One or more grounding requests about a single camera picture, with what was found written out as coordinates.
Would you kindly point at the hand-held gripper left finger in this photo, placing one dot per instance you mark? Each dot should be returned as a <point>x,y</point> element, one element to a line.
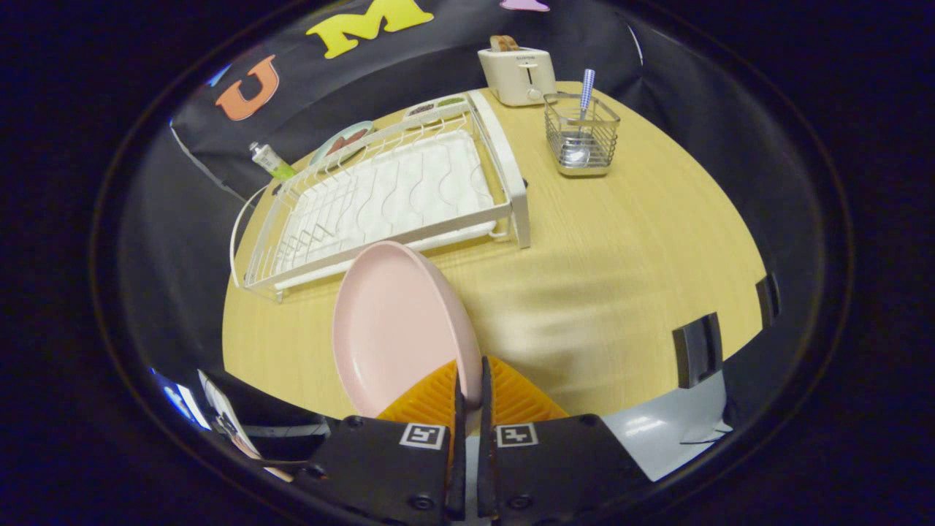
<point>387,467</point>

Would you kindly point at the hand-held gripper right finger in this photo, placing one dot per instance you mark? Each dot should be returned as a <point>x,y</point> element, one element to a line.
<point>555,460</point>

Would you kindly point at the pink plate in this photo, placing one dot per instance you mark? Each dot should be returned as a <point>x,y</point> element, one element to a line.
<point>394,329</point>

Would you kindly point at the white dish rack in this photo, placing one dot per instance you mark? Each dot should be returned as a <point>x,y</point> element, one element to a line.
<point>409,190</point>

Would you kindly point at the teal rimmed plate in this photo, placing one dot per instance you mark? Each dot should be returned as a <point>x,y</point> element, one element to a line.
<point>358,130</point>

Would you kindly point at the black table edge clamp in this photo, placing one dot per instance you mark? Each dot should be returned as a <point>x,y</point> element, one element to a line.
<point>697,351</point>
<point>767,299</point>

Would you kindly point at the green liquid bottle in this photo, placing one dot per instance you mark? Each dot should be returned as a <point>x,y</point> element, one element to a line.
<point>272,161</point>

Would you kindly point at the brown meat patty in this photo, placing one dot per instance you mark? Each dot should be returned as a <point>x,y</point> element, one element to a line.
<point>343,142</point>

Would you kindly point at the white divided condiment tray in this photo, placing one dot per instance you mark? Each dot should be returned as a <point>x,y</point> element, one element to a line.
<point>438,106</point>

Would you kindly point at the white toaster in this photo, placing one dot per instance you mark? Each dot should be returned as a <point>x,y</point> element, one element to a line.
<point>518,77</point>

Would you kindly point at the black backdrop cloth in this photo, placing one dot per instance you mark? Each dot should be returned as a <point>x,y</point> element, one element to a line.
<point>438,51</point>

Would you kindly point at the brown bread slices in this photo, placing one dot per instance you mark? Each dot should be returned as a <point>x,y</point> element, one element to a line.
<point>504,42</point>

